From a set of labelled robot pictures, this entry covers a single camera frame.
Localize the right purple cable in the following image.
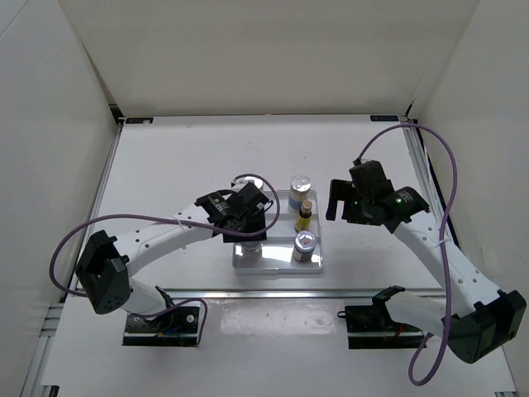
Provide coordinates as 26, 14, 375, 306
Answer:
353, 122, 459, 386

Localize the red-label spice jar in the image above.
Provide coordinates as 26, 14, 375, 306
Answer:
293, 231, 317, 262

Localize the white tiered organizer tray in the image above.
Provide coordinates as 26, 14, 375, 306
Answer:
232, 190, 323, 276

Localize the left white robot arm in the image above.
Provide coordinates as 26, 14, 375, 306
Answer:
75, 183, 273, 331

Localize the tall white shaker bottle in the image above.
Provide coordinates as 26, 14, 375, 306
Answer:
288, 175, 312, 213
231, 176, 263, 192

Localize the blue corner label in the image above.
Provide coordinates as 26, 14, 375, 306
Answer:
369, 115, 399, 122
125, 117, 154, 125

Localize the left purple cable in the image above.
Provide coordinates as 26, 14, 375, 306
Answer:
49, 173, 281, 347

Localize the purple cable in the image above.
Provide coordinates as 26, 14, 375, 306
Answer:
353, 122, 459, 386
49, 173, 281, 347

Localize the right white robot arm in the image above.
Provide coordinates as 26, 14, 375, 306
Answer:
326, 160, 527, 364

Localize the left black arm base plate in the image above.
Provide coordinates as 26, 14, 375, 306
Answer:
122, 299, 208, 347

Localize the right blue corner label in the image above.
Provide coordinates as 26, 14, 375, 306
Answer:
369, 115, 399, 122

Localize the left blue corner label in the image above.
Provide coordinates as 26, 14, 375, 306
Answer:
125, 117, 154, 125

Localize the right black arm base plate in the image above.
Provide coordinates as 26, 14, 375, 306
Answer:
336, 305, 424, 350

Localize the small yellow bottle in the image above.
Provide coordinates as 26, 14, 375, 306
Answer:
294, 199, 312, 232

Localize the silver-lid spice jar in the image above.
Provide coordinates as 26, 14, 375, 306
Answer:
241, 242, 263, 260

